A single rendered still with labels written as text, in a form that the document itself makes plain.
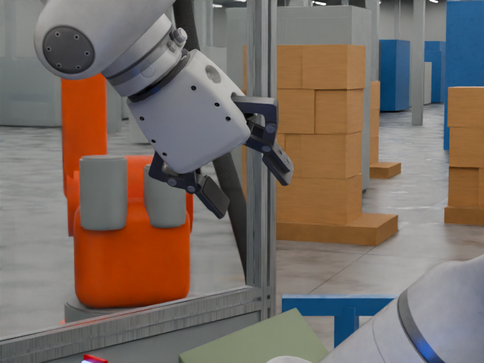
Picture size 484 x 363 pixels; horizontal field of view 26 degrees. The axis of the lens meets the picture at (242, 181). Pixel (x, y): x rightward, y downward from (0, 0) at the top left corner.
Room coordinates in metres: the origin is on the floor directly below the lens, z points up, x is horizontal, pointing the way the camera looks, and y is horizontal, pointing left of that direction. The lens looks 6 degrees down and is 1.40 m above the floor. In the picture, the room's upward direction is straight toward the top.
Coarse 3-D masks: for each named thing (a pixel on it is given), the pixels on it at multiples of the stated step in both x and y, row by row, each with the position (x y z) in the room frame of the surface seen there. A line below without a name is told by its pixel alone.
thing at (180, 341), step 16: (224, 320) 1.83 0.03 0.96; (240, 320) 1.86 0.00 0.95; (256, 320) 1.89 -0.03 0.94; (160, 336) 1.72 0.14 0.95; (176, 336) 1.75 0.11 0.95; (192, 336) 1.77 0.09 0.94; (208, 336) 1.80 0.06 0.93; (96, 352) 1.62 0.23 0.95; (112, 352) 1.65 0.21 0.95; (128, 352) 1.67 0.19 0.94; (144, 352) 1.70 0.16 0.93; (160, 352) 1.72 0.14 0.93; (176, 352) 1.75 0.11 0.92
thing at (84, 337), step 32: (256, 0) 1.90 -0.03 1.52; (256, 32) 1.90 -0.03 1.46; (256, 64) 1.90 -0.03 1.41; (256, 96) 1.90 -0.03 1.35; (256, 160) 1.90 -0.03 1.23; (256, 192) 1.90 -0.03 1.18; (256, 224) 1.90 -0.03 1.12; (256, 256) 1.90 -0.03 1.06; (256, 288) 1.89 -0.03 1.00; (128, 320) 1.67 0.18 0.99; (160, 320) 1.73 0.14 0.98; (192, 320) 1.77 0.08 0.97; (0, 352) 1.49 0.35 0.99; (32, 352) 1.54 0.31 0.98; (64, 352) 1.57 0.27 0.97
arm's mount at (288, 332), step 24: (288, 312) 1.23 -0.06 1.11; (240, 336) 1.13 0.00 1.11; (264, 336) 1.16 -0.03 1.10; (288, 336) 1.19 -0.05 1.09; (312, 336) 1.22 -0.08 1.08; (192, 360) 1.04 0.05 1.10; (216, 360) 1.07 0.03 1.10; (240, 360) 1.10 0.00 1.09; (264, 360) 1.12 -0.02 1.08; (312, 360) 1.19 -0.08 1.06
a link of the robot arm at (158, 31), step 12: (48, 0) 0.97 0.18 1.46; (156, 24) 1.00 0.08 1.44; (168, 24) 1.01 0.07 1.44; (144, 36) 0.99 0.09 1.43; (156, 36) 0.99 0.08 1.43; (132, 48) 0.98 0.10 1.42; (144, 48) 0.99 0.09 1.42; (120, 60) 0.99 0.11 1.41; (132, 60) 0.99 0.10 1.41; (108, 72) 1.00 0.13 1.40; (120, 72) 0.99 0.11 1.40
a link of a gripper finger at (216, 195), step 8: (176, 176) 1.08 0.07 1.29; (200, 176) 1.09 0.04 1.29; (208, 176) 1.10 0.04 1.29; (176, 184) 1.09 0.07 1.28; (200, 184) 1.08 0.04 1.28; (208, 184) 1.09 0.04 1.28; (216, 184) 1.10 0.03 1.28; (200, 192) 1.08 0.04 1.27; (208, 192) 1.08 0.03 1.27; (216, 192) 1.10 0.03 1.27; (208, 200) 1.08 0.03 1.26; (216, 200) 1.09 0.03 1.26; (224, 200) 1.10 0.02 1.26; (208, 208) 1.09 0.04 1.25; (216, 208) 1.08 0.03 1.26; (224, 208) 1.09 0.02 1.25; (216, 216) 1.09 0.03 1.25; (224, 216) 1.09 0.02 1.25
